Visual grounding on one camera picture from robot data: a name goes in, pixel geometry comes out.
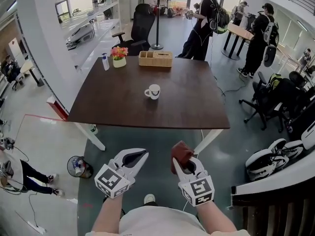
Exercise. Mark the black high-back office chair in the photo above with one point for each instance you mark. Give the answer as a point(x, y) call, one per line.
point(141, 26)

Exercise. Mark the round wooden table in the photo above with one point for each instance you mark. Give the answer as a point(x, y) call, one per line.
point(240, 32)

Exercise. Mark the clear plastic bottle green label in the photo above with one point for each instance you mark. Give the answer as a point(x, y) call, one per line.
point(93, 129)

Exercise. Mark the black office chair with clutter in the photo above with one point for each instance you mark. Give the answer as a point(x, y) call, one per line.
point(278, 97)

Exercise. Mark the white mug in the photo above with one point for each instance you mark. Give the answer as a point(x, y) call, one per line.
point(153, 92)

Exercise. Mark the green and black backpack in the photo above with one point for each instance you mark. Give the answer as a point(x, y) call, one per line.
point(221, 21)

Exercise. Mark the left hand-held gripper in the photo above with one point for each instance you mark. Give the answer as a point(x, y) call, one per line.
point(110, 181)

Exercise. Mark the white pump bottle blue cap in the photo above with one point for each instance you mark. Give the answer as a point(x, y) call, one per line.
point(105, 64)

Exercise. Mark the red box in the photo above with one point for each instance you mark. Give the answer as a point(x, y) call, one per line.
point(57, 108)

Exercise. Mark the white shelf unit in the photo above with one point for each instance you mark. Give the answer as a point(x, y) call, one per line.
point(98, 26)

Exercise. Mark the white table leg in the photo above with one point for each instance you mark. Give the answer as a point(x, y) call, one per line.
point(92, 138)
point(209, 140)

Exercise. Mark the white hard-shell backpack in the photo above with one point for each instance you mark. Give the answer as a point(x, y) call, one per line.
point(292, 147)
point(270, 33)
point(261, 165)

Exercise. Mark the person's left forearm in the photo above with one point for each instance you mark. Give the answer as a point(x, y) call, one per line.
point(107, 215)

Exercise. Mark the reddish-brown knitted cloth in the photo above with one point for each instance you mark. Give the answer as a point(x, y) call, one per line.
point(182, 152)

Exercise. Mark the white machine on shelf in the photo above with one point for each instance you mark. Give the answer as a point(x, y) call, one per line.
point(82, 33)

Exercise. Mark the black mesh trash bin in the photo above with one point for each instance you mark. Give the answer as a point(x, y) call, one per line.
point(78, 167)

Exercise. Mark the wicker basket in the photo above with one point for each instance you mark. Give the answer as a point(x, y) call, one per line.
point(155, 60)

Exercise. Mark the person's white shirt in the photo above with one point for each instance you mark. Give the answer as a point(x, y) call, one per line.
point(160, 221)

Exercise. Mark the dark wooden stair rail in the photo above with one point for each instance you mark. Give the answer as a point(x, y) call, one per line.
point(275, 208)

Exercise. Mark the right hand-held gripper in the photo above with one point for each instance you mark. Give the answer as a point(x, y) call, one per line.
point(198, 189)

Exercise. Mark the person's white shoe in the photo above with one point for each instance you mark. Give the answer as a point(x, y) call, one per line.
point(149, 198)

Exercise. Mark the person's black trouser leg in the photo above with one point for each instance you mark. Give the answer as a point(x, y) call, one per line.
point(152, 203)

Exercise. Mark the black coat rack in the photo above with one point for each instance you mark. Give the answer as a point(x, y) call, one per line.
point(157, 21)

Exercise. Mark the small round white table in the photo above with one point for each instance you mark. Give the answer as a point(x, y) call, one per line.
point(29, 67)

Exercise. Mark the person's right forearm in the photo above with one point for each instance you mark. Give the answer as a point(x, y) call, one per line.
point(215, 217)

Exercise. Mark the white pot with flowers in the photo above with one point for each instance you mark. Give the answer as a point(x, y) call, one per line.
point(119, 62)

